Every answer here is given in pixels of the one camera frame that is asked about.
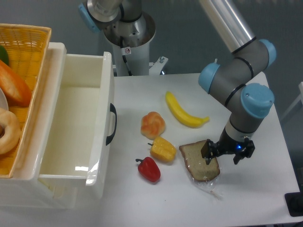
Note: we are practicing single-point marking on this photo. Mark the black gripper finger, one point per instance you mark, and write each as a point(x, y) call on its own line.
point(243, 150)
point(209, 151)

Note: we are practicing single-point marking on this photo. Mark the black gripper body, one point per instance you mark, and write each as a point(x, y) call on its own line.
point(226, 144)

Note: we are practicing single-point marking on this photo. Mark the toast slice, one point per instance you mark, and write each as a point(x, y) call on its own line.
point(203, 176)

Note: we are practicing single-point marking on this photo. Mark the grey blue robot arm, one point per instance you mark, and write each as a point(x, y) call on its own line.
point(249, 103)

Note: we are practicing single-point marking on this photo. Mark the yellow banana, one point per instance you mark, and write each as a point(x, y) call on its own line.
point(181, 115)

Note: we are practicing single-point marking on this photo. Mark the yellow bell pepper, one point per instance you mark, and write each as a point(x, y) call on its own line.
point(162, 150)

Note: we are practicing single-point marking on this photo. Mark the round knotted bread roll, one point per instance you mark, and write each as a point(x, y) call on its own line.
point(152, 125)

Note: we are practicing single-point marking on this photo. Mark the red bell pepper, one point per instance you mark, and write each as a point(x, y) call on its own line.
point(149, 169)

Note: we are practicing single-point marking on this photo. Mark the black device at edge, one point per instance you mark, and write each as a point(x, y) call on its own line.
point(294, 202)

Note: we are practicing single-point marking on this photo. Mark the white plastic drawer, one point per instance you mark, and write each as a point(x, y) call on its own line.
point(83, 125)

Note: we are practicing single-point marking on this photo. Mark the white drawer cabinet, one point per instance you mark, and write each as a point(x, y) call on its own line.
point(30, 184)

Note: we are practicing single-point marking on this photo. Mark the beige bagel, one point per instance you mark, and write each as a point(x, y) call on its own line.
point(11, 125)

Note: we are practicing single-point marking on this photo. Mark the orange baguette loaf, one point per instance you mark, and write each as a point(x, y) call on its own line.
point(15, 89)

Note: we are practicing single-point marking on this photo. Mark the yellow wicker basket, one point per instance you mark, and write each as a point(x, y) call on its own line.
point(26, 46)

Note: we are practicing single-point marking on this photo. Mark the white plate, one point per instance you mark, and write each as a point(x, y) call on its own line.
point(3, 101)

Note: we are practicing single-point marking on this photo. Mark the green vegetable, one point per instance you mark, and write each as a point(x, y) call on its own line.
point(4, 57)

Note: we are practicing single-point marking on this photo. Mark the white chair frame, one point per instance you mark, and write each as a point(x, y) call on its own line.
point(294, 107)

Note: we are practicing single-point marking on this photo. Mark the white table frame bracket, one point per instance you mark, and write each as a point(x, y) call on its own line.
point(158, 67)

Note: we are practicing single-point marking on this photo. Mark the black drawer handle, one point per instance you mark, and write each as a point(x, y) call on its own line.
point(113, 124)

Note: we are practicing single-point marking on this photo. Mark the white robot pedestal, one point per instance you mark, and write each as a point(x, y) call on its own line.
point(133, 56)

